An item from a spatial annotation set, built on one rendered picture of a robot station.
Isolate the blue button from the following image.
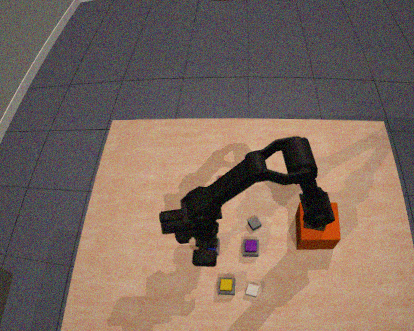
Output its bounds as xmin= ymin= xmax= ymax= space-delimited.
xmin=207 ymin=238 xmax=220 ymax=256

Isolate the yellow button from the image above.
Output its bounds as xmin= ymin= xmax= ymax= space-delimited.
xmin=217 ymin=277 xmax=235 ymax=295

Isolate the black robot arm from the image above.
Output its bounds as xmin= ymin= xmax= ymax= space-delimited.
xmin=159 ymin=136 xmax=335 ymax=244

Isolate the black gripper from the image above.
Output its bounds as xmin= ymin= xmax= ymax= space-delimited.
xmin=192 ymin=220 xmax=219 ymax=267

